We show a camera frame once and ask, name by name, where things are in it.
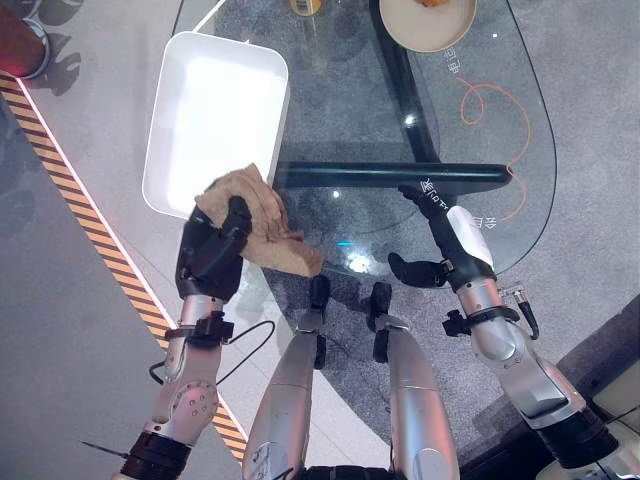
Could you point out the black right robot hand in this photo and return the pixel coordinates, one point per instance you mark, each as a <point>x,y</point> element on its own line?
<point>450,240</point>

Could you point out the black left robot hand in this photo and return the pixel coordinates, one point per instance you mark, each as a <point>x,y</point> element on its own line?
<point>212,257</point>

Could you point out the brown cloth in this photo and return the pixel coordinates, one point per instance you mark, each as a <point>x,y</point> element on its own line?
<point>262,220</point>

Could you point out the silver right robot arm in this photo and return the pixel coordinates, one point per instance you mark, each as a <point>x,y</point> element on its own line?
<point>525,365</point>

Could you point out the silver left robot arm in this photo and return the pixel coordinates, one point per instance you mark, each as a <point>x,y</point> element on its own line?
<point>187,370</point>

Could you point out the white rectangular basket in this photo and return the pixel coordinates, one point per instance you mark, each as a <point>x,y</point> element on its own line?
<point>217,120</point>

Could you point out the yellow black hazard tape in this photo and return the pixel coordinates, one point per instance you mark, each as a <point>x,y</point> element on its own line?
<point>110,250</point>

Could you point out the silver left robot leg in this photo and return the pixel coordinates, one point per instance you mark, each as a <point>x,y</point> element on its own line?
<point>295,385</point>

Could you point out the silver robot leg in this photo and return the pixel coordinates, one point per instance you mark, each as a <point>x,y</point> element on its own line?
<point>295,385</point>
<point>412,390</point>

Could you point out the silver right robot leg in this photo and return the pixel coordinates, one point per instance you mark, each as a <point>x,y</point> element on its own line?
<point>412,390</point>

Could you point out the beige round plate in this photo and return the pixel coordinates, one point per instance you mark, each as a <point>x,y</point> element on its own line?
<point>427,25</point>

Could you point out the orange food piece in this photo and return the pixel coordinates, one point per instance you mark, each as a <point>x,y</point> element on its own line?
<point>433,2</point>

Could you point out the black table frame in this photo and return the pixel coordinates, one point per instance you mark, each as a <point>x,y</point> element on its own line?
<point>400,150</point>

